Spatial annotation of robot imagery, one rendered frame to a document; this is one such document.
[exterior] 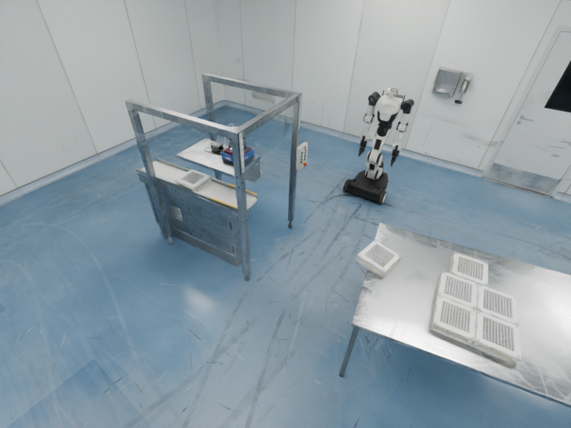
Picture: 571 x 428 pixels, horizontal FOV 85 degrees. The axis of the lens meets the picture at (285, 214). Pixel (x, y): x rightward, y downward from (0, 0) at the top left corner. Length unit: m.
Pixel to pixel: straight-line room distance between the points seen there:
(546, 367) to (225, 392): 2.17
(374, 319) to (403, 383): 0.91
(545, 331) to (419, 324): 0.83
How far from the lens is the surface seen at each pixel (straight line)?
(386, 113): 4.20
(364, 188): 4.51
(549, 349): 2.68
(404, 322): 2.31
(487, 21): 5.41
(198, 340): 3.08
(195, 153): 2.88
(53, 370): 3.40
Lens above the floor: 2.65
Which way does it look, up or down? 40 degrees down
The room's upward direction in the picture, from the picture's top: 2 degrees clockwise
